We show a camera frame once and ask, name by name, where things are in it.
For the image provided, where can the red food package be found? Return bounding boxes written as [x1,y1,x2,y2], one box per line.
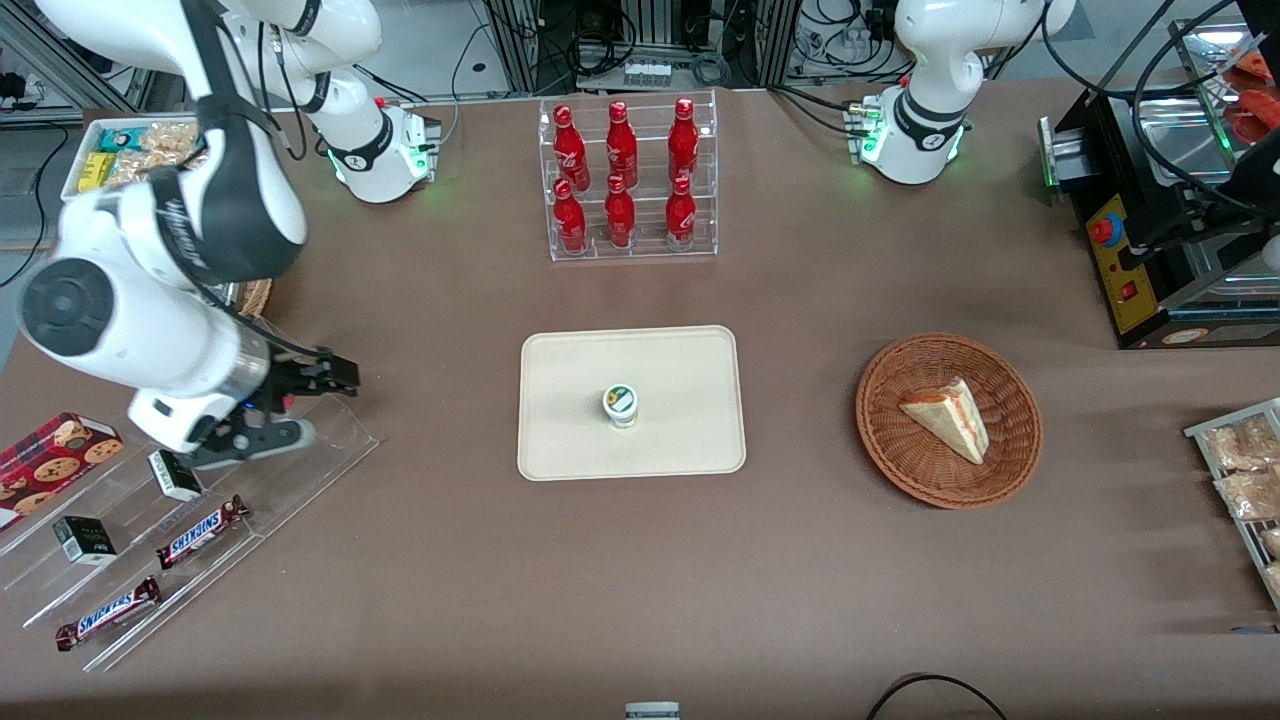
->
[1228,90,1280,146]
[1225,48,1280,93]

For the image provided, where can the small black box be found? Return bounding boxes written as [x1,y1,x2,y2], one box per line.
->
[52,515,118,567]
[148,449,204,503]

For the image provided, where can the grey wire rack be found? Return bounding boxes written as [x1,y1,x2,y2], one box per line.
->
[1185,398,1280,613]

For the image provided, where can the clear acrylic stepped display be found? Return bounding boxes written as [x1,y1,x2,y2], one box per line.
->
[0,395,379,673]

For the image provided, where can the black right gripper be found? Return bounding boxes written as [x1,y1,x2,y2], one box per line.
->
[245,345,362,433]

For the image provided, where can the Snickers chocolate bar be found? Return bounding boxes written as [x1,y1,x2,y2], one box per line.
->
[155,495,251,571]
[55,575,163,653]

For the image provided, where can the red cola bottle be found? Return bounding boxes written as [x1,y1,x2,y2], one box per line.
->
[552,104,591,191]
[604,174,637,249]
[605,100,639,189]
[553,179,588,253]
[667,97,700,183]
[665,175,697,244]

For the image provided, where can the red plaid cookie box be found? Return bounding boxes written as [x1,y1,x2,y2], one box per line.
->
[0,412,126,531]

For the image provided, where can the black looping cable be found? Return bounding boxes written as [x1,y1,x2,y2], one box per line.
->
[1040,0,1256,213]

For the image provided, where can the round brown wicker basket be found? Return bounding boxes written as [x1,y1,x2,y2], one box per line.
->
[855,332,1044,511]

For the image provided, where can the black machine with yellow panel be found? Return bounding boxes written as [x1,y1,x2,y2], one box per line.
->
[1040,85,1280,349]

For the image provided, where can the clear acrylic bottle rack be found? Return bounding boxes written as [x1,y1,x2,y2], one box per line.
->
[538,88,719,264]

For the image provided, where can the white plastic bin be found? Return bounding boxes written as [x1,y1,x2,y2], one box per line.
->
[62,117,216,201]

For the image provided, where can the clear bag of crackers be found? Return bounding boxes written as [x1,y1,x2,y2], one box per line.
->
[140,122,201,153]
[105,150,166,188]

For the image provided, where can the wrapped triangle sandwich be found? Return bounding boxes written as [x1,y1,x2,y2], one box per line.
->
[898,377,991,466]

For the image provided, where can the beige plastic tray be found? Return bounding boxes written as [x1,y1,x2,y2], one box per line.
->
[517,325,747,482]

